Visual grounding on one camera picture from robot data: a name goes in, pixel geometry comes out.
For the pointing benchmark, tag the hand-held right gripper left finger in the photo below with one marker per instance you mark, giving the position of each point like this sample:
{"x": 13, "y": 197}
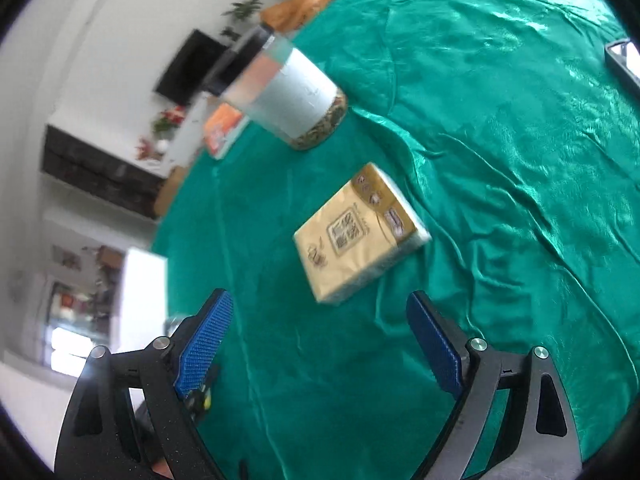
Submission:
{"x": 205, "y": 345}

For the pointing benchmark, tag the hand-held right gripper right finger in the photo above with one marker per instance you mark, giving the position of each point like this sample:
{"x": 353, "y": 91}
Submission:
{"x": 435, "y": 345}

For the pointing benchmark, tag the white storage box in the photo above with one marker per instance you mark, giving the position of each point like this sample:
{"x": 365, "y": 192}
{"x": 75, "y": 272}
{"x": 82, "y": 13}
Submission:
{"x": 145, "y": 295}

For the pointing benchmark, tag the small cream box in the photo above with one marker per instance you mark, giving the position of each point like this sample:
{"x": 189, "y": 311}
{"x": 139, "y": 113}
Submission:
{"x": 355, "y": 235}

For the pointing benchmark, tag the green patterned tablecloth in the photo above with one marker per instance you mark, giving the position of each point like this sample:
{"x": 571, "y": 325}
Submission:
{"x": 500, "y": 185}

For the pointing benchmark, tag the white round vase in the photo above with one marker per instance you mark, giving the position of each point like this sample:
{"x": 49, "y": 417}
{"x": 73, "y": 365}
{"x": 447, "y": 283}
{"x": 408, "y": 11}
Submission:
{"x": 161, "y": 146}

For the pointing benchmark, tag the dark display cabinet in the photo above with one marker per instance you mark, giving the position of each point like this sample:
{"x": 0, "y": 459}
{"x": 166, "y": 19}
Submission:
{"x": 100, "y": 170}

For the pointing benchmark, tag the red flower arrangement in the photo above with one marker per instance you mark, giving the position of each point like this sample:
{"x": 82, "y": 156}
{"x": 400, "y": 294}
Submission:
{"x": 145, "y": 149}

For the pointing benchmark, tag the white television cabinet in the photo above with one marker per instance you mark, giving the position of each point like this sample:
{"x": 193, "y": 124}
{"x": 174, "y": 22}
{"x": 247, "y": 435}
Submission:
{"x": 187, "y": 135}

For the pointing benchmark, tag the orange book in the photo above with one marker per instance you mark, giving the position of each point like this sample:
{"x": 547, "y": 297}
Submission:
{"x": 225, "y": 130}

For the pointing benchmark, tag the potted plant with red decorations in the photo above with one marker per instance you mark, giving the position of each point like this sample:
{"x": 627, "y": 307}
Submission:
{"x": 167, "y": 120}

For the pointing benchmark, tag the clear jar with black lid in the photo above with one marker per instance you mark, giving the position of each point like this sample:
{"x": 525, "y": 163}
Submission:
{"x": 295, "y": 95}

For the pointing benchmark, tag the black flat television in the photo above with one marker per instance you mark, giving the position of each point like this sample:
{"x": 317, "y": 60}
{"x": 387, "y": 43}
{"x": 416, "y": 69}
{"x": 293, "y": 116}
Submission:
{"x": 190, "y": 67}

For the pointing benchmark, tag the small green potted plant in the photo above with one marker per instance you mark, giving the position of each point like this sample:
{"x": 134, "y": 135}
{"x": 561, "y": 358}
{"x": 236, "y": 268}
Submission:
{"x": 230, "y": 34}

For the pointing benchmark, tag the large green potted plant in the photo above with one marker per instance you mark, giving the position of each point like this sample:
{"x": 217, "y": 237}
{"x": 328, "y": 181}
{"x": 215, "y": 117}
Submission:
{"x": 245, "y": 7}

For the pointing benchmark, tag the black smartphone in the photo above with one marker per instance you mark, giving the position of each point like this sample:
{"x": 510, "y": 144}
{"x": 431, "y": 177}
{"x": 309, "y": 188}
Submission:
{"x": 625, "y": 62}

